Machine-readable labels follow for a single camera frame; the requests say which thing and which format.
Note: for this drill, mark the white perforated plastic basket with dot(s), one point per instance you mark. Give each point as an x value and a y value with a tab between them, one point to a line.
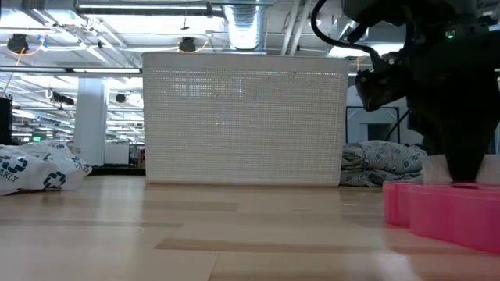
245	125

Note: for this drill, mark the white plastic bag blue print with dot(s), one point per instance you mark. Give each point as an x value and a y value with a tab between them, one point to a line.
35	168

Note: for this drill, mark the long ceiling light strip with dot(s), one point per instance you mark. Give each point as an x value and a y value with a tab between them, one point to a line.
70	70

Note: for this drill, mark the black rectangular frame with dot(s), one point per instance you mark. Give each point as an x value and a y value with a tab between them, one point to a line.
397	121

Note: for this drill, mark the black monitor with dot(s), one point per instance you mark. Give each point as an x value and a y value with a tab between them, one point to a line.
5	121

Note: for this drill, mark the silver ribbed ceiling duct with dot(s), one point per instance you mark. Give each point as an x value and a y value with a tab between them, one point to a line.
245	27

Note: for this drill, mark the grey patterned cloth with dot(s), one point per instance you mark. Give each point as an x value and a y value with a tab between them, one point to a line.
381	162

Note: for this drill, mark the pink flower-shaped container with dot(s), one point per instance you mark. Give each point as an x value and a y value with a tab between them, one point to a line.
449	214

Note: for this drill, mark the white building pillar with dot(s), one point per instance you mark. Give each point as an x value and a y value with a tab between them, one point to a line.
90	121

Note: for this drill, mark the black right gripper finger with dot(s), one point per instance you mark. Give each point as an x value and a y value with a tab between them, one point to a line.
464	168

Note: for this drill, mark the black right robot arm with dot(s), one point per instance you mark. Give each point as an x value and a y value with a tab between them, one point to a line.
398	9

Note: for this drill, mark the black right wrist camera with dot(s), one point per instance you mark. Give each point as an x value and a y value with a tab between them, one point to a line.
379	89

